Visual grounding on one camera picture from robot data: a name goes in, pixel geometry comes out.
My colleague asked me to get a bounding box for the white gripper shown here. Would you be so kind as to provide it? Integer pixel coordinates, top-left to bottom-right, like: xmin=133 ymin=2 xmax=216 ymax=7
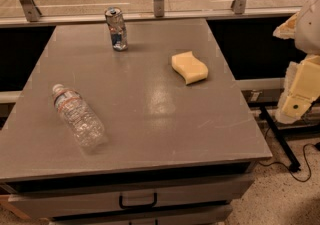
xmin=273 ymin=0 xmax=320 ymax=124

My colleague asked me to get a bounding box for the silver energy drink can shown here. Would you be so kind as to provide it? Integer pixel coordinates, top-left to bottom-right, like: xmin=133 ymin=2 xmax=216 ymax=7
xmin=105 ymin=7 xmax=128 ymax=51

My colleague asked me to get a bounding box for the black drawer handle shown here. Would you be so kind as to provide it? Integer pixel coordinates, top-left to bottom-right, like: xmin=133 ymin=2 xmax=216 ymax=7
xmin=118 ymin=193 xmax=158 ymax=210

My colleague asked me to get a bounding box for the black floor cable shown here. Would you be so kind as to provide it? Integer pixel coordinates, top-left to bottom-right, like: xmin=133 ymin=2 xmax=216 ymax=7
xmin=258 ymin=125 xmax=320 ymax=183

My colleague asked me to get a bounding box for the yellow sponge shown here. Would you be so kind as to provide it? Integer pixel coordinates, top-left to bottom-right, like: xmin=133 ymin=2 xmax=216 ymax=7
xmin=171 ymin=51 xmax=209 ymax=85

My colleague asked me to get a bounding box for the clear plastic water bottle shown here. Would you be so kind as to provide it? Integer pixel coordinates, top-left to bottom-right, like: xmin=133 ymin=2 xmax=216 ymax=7
xmin=52 ymin=84 xmax=105 ymax=149

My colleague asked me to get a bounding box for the grey upper drawer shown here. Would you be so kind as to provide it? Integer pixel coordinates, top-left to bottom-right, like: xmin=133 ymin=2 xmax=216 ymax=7
xmin=9 ymin=174 xmax=254 ymax=218

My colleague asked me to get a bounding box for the horizontal metal railing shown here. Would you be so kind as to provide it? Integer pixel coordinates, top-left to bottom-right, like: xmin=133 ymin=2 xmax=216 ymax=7
xmin=0 ymin=6 xmax=301 ymax=28

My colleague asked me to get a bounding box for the black metal stand leg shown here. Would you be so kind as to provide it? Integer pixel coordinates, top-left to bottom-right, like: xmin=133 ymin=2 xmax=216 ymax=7
xmin=259 ymin=106 xmax=300 ymax=172

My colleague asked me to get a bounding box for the grey lower drawer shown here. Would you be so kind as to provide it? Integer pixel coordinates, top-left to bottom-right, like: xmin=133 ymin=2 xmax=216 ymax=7
xmin=49 ymin=205 xmax=232 ymax=225

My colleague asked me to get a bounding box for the grey drawer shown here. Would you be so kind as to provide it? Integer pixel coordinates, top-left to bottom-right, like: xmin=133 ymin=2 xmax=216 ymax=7
xmin=9 ymin=174 xmax=254 ymax=218
xmin=49 ymin=205 xmax=232 ymax=225

